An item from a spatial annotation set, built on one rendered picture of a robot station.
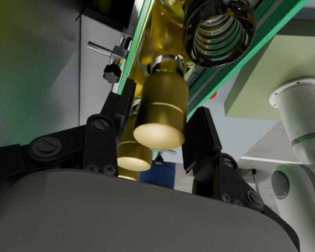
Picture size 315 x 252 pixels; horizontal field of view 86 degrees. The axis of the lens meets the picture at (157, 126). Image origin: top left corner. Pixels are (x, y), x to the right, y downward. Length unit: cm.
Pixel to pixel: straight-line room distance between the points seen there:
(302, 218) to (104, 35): 51
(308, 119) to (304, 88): 9
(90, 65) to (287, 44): 45
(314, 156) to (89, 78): 58
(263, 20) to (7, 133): 36
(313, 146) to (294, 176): 10
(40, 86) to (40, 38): 5
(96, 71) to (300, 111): 52
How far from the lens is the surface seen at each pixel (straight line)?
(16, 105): 21
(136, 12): 37
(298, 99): 57
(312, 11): 58
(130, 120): 16
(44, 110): 37
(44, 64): 24
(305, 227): 42
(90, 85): 52
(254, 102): 62
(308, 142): 51
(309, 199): 42
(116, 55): 32
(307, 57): 55
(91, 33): 42
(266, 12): 34
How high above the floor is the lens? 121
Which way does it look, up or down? 34 degrees down
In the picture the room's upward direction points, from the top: 172 degrees counter-clockwise
